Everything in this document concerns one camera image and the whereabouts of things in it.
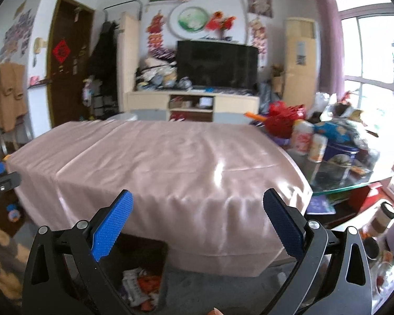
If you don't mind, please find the pile of clothes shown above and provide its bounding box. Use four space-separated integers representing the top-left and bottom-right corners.
134 57 193 91

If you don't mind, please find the wall poster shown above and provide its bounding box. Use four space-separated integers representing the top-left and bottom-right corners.
246 0 273 18

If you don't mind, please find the pink satin blanket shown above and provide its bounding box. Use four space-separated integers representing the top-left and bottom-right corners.
6 120 313 278

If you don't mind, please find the white red package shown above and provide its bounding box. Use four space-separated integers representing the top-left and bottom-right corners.
291 120 314 155

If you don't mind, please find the blue book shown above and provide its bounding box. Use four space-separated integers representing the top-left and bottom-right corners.
307 195 335 215

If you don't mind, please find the brown wooden door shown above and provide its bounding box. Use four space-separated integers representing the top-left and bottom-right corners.
46 0 96 128

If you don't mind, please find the black television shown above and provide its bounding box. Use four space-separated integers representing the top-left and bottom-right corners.
177 39 259 90

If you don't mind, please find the cream standing air conditioner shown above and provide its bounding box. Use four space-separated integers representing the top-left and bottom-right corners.
284 17 320 109

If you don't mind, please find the beige coat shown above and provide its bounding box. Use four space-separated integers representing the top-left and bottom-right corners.
0 62 28 132

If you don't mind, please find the white plastic bag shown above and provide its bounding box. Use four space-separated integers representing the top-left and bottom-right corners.
315 92 337 112

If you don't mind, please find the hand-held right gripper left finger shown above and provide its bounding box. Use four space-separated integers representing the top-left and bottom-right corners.
21 188 134 315

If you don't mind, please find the paper cup with dark lid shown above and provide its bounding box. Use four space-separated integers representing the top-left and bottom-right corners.
371 202 394 237

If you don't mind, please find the cream television cabinet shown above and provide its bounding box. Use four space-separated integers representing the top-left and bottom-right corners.
125 87 261 123

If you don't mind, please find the cream upright panel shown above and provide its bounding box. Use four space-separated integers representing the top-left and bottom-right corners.
116 11 140 112

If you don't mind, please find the purple curtain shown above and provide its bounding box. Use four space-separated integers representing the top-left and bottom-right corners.
315 0 345 96

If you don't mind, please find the red flower decoration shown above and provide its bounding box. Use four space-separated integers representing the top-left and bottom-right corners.
206 11 237 33

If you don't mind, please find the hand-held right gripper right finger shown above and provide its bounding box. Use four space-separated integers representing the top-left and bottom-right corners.
263 188 373 315

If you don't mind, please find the round wall plate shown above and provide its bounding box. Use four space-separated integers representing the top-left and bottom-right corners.
169 4 214 38

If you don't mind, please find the red woven basket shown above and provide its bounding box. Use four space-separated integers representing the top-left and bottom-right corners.
266 103 307 138

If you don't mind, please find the red diamond door decoration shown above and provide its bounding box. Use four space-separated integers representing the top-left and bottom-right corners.
51 39 71 64

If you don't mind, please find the glass side table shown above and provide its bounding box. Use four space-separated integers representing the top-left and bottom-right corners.
282 144 394 197

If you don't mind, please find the red hanging wall decoration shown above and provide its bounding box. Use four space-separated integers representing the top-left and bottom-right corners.
147 11 166 53

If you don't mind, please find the small floor toy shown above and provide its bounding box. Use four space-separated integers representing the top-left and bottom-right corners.
7 203 22 222

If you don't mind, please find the blue round tin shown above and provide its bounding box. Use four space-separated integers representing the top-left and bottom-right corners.
322 139 360 171

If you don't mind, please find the black hanging coat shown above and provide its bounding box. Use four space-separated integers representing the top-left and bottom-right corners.
89 20 119 119

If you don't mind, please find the wall photo collage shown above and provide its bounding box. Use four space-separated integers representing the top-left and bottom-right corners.
0 10 35 60

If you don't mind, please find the dark trash bin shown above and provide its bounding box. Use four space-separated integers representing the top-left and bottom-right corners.
102 239 169 315

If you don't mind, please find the white red snack wrapper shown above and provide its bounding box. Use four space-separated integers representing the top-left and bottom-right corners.
121 267 161 312

